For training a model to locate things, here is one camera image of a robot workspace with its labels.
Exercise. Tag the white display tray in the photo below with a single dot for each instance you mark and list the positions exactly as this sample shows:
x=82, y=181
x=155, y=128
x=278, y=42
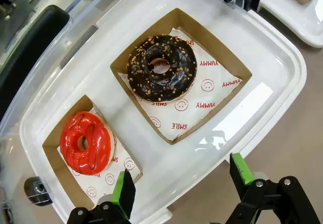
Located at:
x=252, y=45
x=290, y=14

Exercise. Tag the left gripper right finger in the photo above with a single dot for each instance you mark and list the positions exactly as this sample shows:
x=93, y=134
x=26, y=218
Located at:
x=262, y=203

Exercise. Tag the clear display lid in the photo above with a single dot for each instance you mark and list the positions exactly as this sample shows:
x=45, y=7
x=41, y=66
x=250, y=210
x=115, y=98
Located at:
x=83, y=9

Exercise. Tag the chocolate nut donut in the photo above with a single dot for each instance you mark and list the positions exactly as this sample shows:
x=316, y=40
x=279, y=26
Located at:
x=141, y=77

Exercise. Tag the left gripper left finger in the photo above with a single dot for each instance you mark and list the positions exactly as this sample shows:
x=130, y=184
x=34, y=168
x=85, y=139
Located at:
x=123, y=196

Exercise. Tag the red glazed donut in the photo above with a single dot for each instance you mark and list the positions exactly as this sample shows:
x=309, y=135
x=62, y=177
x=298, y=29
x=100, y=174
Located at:
x=70, y=143
x=58, y=173

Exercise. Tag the white printed paper liner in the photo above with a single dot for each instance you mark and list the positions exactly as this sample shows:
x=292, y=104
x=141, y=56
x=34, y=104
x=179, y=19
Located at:
x=214, y=95
x=118, y=156

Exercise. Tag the chocolate sprinkled donut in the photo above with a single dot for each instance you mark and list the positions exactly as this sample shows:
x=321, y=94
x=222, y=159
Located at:
x=202, y=32

